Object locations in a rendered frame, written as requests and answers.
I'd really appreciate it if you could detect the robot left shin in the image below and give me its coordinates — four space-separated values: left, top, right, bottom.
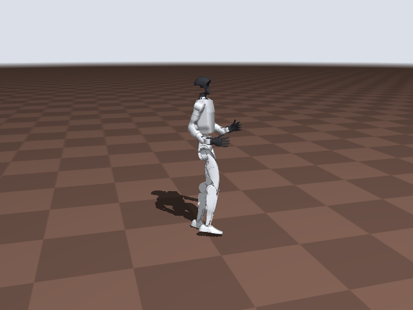
197 193 207 223

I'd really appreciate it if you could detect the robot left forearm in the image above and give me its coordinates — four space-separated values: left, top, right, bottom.
214 123 229 134

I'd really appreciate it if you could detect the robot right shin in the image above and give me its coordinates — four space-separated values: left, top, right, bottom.
205 186 219 227

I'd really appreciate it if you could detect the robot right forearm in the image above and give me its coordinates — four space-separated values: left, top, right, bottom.
188 125 210 145

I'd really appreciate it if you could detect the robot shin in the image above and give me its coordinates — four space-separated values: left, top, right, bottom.
197 193 207 223
205 186 219 227

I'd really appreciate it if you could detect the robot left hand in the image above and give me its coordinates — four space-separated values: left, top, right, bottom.
225 119 242 133

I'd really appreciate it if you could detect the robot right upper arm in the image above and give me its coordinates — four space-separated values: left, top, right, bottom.
188 101 206 130

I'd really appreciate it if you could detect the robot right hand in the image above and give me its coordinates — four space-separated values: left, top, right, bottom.
206 134 230 147

